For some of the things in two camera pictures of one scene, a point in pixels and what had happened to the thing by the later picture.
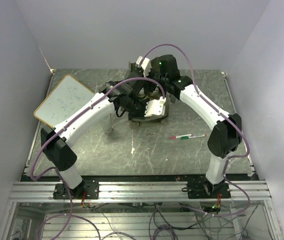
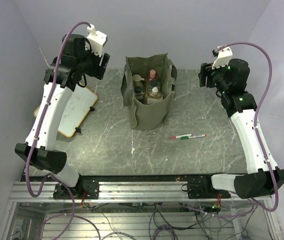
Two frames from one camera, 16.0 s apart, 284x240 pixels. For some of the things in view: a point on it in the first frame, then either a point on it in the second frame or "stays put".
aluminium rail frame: [243, 193] stays put
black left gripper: [132, 117] → [99, 71]
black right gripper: [151, 73] → [202, 75]
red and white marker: [174, 137] stays put
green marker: [187, 137] stays put
